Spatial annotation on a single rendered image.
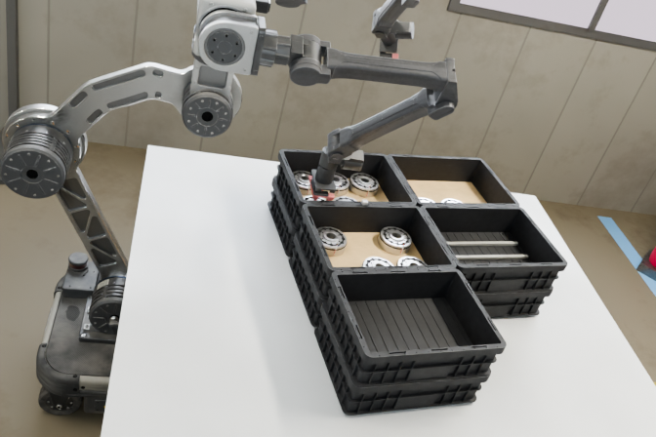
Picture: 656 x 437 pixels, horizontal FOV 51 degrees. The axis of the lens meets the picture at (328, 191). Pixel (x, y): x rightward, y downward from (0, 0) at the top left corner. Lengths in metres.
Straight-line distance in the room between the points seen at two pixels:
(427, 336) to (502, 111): 2.34
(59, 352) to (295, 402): 0.95
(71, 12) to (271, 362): 2.24
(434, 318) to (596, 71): 2.49
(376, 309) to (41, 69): 2.38
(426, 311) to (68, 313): 1.27
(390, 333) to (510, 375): 0.43
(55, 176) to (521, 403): 1.46
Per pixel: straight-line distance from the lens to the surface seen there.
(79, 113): 2.14
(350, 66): 1.69
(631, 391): 2.33
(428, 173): 2.55
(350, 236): 2.15
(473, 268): 2.05
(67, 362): 2.45
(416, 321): 1.95
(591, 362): 2.34
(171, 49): 3.62
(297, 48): 1.66
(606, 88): 4.27
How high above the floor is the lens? 2.09
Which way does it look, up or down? 33 degrees down
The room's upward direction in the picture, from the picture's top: 16 degrees clockwise
